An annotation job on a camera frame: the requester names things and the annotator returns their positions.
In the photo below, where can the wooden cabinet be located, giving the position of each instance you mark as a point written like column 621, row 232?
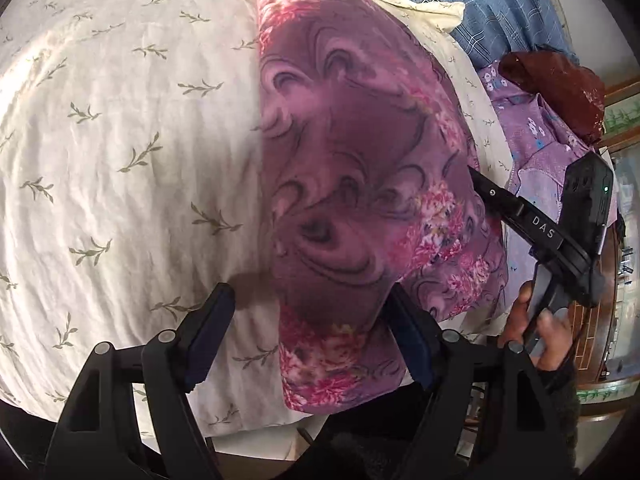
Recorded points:
column 592, row 340

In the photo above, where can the purple floral cloth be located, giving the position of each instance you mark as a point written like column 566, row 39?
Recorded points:
column 350, row 160

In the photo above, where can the cream pillow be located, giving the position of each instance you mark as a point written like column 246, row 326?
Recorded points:
column 425, row 10

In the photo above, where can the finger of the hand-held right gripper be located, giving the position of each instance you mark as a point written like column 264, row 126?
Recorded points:
column 497, row 197

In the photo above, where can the white leaf-print bedsheet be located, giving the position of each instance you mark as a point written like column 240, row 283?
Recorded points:
column 125, row 110

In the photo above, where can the person's right hand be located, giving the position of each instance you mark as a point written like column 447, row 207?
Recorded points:
column 552, row 327

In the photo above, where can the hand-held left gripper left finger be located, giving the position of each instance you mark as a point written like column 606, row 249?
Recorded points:
column 202, row 350

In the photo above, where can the lilac flowered garment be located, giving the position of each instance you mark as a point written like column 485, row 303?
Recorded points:
column 535, row 160

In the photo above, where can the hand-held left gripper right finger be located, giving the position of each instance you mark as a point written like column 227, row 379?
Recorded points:
column 412, row 345

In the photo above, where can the person's right forearm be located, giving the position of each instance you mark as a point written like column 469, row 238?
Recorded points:
column 565, row 385

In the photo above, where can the blue patterned pillow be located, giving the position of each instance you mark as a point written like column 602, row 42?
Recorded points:
column 500, row 0

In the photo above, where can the dark red sequin cloth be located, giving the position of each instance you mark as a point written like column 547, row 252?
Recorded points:
column 560, row 85

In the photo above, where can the person's dark fuzzy clothing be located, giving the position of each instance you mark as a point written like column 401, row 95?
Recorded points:
column 370, row 455

